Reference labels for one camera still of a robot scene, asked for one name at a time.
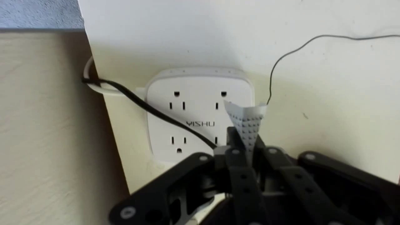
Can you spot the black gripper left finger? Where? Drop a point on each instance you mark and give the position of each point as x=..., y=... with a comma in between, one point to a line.
x=188, y=179

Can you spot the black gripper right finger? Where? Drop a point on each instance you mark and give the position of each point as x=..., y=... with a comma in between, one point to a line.
x=333, y=188

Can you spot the white power strip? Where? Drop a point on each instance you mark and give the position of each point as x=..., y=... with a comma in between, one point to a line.
x=195, y=100

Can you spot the white nightstand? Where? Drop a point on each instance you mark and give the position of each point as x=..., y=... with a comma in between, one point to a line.
x=333, y=104

